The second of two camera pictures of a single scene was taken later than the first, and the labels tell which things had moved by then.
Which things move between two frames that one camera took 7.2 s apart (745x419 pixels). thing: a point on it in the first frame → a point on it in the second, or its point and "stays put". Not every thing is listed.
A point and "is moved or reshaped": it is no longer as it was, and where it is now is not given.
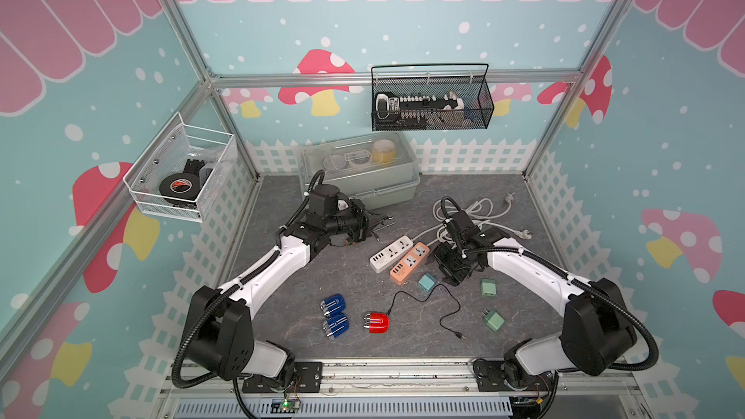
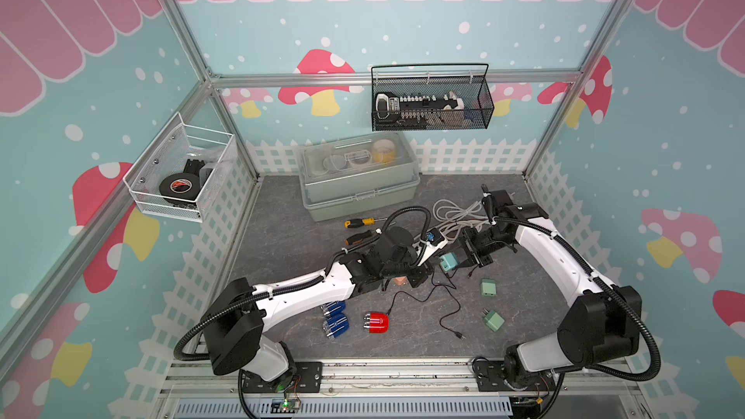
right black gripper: [440, 249] → [479, 261]
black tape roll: [180, 185] stays put
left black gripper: [365, 223] → [421, 273]
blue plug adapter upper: [333, 306] stays put
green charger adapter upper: [488, 288] stays put
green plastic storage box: [377, 170] stays put
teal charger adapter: [427, 281] is moved or reshaped
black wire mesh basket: [436, 96] stays put
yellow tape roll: [384, 151] stays put
